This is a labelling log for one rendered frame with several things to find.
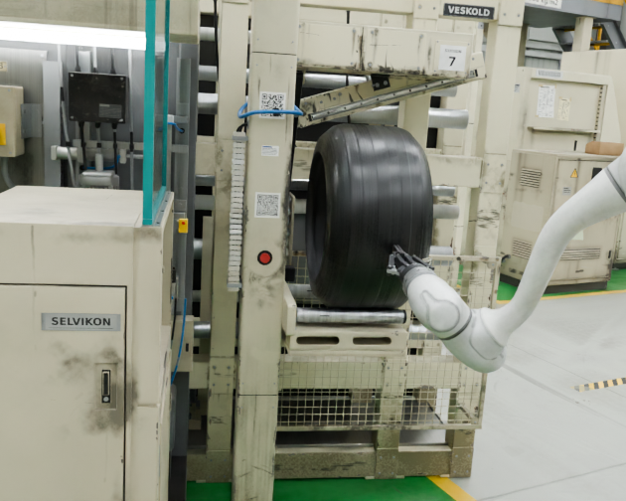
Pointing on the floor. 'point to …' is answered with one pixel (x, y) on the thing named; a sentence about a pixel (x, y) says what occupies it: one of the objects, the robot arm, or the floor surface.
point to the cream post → (247, 421)
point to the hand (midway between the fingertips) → (397, 253)
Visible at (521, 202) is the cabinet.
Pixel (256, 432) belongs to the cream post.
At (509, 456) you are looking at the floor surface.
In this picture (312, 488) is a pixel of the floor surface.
